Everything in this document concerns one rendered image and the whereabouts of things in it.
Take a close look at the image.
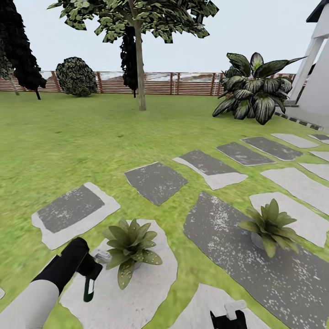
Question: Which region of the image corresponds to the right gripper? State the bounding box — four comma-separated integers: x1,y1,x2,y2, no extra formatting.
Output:
210,311,247,329

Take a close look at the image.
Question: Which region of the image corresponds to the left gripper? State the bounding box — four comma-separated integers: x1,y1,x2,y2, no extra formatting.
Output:
77,256,103,281

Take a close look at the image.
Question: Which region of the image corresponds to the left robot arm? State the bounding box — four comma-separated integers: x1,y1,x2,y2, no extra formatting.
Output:
0,237,112,329

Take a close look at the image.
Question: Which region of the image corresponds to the insectifuge atomizer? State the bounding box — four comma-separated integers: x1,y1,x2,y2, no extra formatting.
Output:
83,277,95,303

